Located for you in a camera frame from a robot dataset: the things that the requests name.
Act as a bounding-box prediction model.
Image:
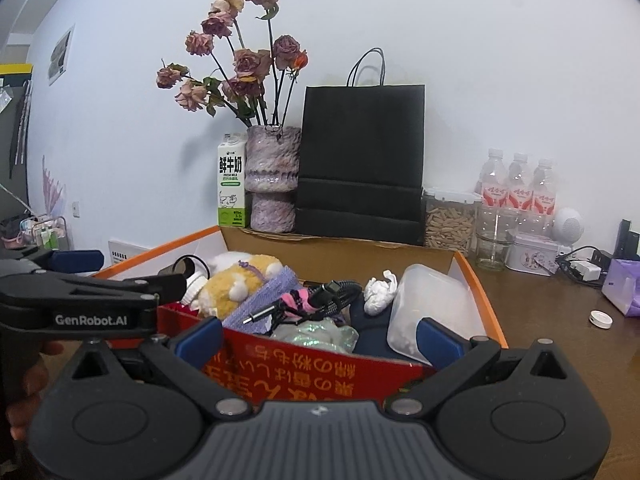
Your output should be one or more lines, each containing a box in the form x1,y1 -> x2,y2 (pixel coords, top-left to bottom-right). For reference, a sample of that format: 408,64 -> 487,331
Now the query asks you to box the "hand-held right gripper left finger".
47,317 -> 253,418

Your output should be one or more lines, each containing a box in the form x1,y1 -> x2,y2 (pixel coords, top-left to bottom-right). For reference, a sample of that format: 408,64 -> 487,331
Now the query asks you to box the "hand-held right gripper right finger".
385,317 -> 596,418

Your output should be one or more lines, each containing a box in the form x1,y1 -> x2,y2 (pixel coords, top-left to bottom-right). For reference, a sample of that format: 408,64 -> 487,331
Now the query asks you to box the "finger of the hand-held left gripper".
20,249 -> 105,275
65,272 -> 187,306

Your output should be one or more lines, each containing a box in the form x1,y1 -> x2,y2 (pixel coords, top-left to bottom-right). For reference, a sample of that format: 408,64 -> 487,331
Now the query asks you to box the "translucent plastic box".
387,264 -> 485,365

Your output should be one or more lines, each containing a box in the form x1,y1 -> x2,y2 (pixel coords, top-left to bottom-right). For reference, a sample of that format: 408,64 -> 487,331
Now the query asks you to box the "white and yellow plush toy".
192,252 -> 283,318

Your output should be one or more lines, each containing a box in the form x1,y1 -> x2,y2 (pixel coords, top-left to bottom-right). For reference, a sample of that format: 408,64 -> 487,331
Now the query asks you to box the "navy blue zip case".
347,300 -> 396,361

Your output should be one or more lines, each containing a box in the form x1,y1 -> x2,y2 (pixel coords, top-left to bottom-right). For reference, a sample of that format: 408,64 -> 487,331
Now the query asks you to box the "white tissue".
362,270 -> 399,316

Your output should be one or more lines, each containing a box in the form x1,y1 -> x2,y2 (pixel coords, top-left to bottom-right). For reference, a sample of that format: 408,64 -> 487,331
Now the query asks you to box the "purple burlap drawstring pouch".
222,260 -> 301,333

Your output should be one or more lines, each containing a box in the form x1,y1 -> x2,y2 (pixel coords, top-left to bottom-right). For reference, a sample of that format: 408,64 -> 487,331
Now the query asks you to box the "iridescent plastic bag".
270,320 -> 360,353

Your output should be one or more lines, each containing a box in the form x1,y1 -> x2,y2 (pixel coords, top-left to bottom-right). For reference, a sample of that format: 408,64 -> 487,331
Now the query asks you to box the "black braided cable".
242,280 -> 362,336

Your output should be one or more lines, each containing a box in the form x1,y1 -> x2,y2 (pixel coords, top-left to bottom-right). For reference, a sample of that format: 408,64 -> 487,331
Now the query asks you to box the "red cardboard box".
92,225 -> 510,406

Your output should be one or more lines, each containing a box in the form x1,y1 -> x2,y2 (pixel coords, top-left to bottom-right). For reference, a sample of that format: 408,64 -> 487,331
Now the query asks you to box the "wooden desktop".
220,225 -> 640,480

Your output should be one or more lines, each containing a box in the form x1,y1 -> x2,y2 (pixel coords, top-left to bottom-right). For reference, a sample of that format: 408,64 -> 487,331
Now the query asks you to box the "person's left hand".
5,340 -> 66,443

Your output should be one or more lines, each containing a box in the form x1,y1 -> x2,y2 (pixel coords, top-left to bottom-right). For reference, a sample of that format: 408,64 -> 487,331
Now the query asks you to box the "empty glass jar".
475,207 -> 521,272

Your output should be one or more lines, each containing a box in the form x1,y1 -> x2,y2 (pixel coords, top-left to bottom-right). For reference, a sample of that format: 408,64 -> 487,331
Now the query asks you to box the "clear container of pellets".
422,187 -> 483,253

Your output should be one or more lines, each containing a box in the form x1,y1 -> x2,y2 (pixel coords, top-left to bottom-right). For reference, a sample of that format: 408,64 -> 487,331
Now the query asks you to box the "white floral tin box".
505,232 -> 561,276

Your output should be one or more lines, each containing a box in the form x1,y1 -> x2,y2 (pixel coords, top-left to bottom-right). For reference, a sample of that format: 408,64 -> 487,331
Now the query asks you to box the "white and green milk carton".
216,132 -> 249,228

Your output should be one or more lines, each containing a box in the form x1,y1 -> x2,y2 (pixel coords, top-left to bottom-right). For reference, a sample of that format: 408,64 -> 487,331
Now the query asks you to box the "white charger plug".
570,259 -> 602,282

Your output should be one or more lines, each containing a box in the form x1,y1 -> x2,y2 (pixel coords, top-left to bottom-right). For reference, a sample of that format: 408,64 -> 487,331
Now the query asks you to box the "clear water bottle red label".
531,158 -> 558,216
479,148 -> 508,211
506,152 -> 533,211

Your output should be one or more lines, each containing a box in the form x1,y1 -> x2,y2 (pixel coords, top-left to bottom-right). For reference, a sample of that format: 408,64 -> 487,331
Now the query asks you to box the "white round speaker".
551,207 -> 585,246

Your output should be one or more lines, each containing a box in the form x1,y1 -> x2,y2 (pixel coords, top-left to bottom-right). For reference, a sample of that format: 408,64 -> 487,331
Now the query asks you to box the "purple tissue pack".
601,259 -> 640,318

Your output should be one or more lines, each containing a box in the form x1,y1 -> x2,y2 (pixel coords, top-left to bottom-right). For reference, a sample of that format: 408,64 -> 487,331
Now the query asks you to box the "black paper bag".
295,47 -> 427,247

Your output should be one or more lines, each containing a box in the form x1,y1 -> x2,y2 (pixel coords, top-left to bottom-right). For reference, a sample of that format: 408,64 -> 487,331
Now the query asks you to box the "black rectangular device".
616,219 -> 640,261

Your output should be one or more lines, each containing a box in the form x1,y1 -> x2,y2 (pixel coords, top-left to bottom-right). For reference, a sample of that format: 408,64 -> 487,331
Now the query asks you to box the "dried rose bouquet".
156,0 -> 310,128

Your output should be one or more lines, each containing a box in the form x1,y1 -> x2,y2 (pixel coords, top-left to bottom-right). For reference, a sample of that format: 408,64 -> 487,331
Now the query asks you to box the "wire rack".
30,215 -> 71,251

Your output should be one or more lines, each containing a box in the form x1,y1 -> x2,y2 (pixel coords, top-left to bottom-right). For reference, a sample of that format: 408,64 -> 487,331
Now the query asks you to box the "wall picture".
47,24 -> 76,87

